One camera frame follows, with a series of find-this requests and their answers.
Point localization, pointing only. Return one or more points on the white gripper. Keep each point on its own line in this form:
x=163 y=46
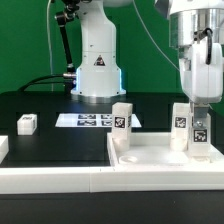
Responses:
x=202 y=82

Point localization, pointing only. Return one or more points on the white square table top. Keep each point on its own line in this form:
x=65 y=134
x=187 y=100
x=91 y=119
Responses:
x=153 y=149

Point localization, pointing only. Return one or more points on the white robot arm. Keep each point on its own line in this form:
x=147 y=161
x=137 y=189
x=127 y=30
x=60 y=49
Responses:
x=196 y=30

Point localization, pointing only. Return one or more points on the apriltag base marker sheet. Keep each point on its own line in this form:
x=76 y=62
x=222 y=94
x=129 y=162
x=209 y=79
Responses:
x=89 y=120

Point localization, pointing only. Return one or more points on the white front fence bar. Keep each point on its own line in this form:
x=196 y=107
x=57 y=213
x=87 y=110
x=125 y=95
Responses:
x=104 y=179

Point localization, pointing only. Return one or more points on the white left fence piece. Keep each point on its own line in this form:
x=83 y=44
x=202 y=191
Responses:
x=4 y=148

